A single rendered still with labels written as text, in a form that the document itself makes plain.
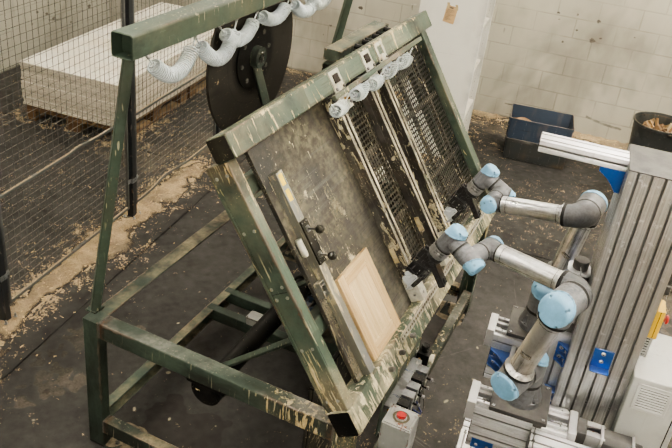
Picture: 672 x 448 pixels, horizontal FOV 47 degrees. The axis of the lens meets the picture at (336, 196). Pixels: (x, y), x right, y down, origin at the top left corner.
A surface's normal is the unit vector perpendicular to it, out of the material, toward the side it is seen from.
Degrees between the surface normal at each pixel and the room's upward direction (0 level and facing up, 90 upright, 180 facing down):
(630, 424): 90
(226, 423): 0
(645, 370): 0
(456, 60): 90
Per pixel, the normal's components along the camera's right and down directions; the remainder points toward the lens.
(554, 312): -0.66, 0.18
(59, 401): 0.11, -0.87
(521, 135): -0.25, 0.45
